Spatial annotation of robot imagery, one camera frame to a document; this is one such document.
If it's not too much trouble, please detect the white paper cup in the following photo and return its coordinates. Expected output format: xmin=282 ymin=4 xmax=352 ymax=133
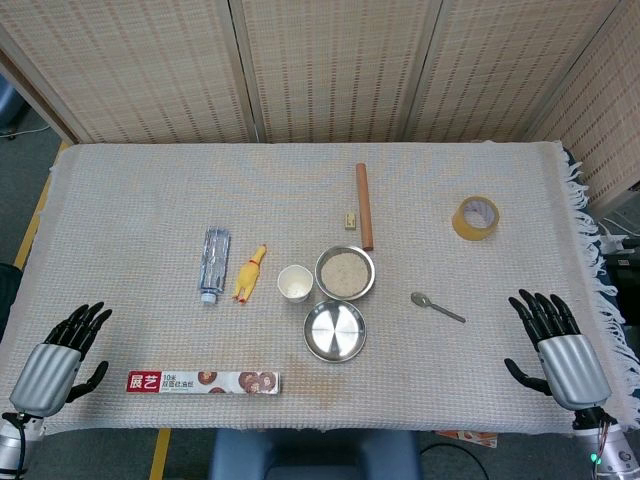
xmin=277 ymin=264 xmax=315 ymax=303

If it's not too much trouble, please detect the empty steel plate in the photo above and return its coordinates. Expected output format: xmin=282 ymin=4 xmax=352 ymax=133
xmin=302 ymin=299 xmax=368 ymax=364

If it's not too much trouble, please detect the beige woven tablecloth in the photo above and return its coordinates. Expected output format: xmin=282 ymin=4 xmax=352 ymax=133
xmin=0 ymin=141 xmax=640 ymax=435

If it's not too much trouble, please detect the orange printed carton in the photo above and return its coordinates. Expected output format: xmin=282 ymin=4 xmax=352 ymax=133
xmin=433 ymin=428 xmax=501 ymax=450

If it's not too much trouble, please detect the clear packing tape roll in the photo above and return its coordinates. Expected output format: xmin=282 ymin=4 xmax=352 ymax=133
xmin=451 ymin=195 xmax=501 ymax=241

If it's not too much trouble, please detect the black box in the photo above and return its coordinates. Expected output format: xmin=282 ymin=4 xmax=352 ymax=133
xmin=602 ymin=249 xmax=640 ymax=291

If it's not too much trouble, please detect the clear plastic water bottle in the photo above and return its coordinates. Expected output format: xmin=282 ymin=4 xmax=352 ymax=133
xmin=198 ymin=226 xmax=233 ymax=306

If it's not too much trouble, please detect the blue office chair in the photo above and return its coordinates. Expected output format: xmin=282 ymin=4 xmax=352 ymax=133
xmin=0 ymin=74 xmax=29 ymax=139

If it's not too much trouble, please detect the black and silver left hand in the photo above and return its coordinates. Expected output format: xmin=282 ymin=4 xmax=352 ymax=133
xmin=8 ymin=301 xmax=114 ymax=418

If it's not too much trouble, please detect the black and silver right hand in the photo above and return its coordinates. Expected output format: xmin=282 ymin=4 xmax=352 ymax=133
xmin=503 ymin=288 xmax=612 ymax=412

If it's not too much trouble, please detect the white rice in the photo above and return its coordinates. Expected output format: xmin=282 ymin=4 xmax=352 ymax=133
xmin=320 ymin=251 xmax=371 ymax=296

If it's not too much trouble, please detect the steel bowl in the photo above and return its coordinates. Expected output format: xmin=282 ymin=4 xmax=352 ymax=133
xmin=314 ymin=244 xmax=376 ymax=302

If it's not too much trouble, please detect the wooden rolling pin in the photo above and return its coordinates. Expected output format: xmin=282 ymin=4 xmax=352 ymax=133
xmin=355 ymin=162 xmax=376 ymax=251

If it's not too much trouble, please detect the metal spoon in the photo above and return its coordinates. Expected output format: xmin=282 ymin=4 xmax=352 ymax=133
xmin=410 ymin=291 xmax=467 ymax=324

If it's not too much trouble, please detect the woven folding screen panel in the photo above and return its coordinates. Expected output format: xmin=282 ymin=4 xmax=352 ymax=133
xmin=522 ymin=0 xmax=640 ymax=211
xmin=229 ymin=0 xmax=444 ymax=145
xmin=0 ymin=0 xmax=251 ymax=145
xmin=404 ymin=0 xmax=624 ymax=144

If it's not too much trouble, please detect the yellow rubber chicken toy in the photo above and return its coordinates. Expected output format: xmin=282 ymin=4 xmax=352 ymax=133
xmin=231 ymin=243 xmax=268 ymax=304

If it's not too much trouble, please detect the baking paper box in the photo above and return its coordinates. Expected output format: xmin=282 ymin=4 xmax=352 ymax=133
xmin=124 ymin=369 xmax=284 ymax=396

